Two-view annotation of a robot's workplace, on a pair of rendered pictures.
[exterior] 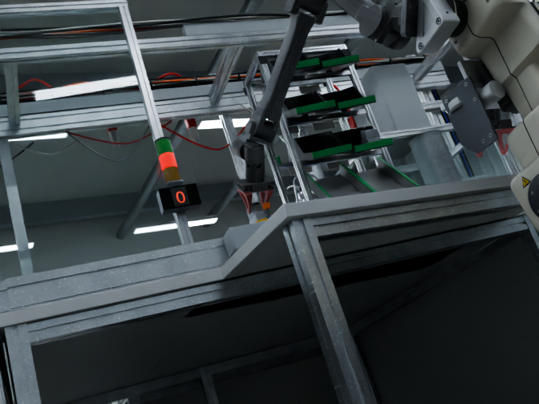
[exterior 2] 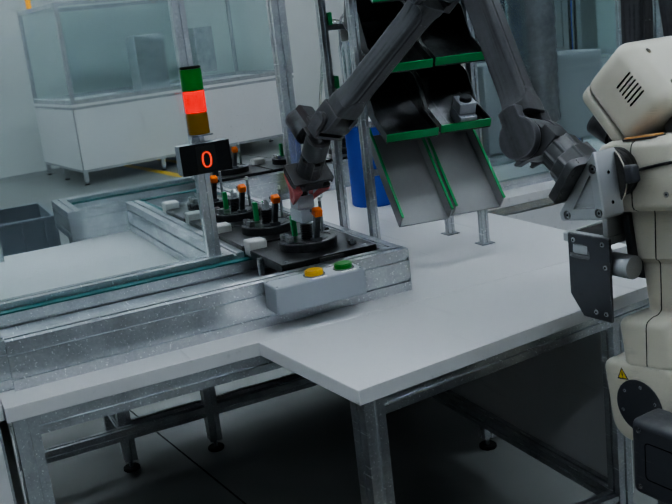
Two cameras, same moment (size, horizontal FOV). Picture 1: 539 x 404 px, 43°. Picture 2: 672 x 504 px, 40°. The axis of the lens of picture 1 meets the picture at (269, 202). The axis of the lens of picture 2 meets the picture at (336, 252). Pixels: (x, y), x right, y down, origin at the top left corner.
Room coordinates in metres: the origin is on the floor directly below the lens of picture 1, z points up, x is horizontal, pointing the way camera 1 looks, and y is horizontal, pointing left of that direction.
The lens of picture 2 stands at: (-0.22, 0.00, 1.48)
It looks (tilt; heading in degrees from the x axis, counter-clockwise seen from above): 14 degrees down; 359
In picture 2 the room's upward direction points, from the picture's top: 7 degrees counter-clockwise
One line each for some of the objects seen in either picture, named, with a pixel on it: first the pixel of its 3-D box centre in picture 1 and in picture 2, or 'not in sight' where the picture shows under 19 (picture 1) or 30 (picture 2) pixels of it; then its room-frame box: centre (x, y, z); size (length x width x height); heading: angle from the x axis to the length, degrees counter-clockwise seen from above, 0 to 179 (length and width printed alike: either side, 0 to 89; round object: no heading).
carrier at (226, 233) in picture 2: not in sight; (266, 213); (2.16, 0.15, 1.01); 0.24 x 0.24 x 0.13; 24
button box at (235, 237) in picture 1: (266, 235); (315, 287); (1.69, 0.03, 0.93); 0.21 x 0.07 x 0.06; 114
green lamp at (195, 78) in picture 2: (164, 148); (191, 79); (1.95, 0.26, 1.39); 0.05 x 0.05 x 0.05
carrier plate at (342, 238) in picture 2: not in sight; (308, 249); (1.92, 0.04, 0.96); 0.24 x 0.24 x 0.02; 24
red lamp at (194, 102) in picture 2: (168, 162); (194, 101); (1.95, 0.26, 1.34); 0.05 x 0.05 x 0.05
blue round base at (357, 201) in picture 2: not in sight; (371, 164); (2.90, -0.18, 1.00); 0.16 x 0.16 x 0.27
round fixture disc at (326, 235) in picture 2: not in sight; (308, 241); (1.92, 0.04, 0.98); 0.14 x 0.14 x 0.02
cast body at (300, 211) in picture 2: (257, 216); (301, 205); (1.93, 0.05, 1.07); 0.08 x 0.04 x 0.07; 24
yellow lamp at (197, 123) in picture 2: (172, 176); (197, 123); (1.95, 0.26, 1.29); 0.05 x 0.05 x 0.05
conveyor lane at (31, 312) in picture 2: not in sight; (188, 295); (1.82, 0.33, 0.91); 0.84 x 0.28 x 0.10; 114
